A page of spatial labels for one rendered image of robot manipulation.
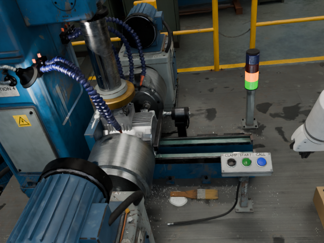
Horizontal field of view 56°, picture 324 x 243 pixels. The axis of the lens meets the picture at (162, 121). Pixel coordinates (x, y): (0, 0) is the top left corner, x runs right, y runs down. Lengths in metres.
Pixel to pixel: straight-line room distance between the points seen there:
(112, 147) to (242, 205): 0.57
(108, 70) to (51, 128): 0.30
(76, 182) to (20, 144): 0.61
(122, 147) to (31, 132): 0.36
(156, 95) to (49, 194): 0.82
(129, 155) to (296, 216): 0.68
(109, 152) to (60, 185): 0.36
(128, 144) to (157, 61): 0.65
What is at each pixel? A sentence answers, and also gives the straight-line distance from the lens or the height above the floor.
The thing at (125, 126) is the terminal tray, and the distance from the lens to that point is 1.25.
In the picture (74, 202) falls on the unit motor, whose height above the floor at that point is 1.34.
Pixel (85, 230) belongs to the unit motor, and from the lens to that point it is 0.69.
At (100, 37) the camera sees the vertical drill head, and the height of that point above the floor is 1.48.
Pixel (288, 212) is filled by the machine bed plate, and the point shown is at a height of 0.80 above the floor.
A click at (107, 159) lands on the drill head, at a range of 1.03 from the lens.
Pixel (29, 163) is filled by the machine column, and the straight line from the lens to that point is 1.37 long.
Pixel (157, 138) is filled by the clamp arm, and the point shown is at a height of 1.03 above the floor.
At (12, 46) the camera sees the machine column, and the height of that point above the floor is 1.53.
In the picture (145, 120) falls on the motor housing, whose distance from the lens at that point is 1.26.
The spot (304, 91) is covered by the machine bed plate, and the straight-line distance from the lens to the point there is 1.97.
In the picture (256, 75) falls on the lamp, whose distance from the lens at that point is 1.49.
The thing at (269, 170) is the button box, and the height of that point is 1.05.
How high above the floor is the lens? 1.85
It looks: 37 degrees down
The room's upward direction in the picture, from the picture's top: 10 degrees counter-clockwise
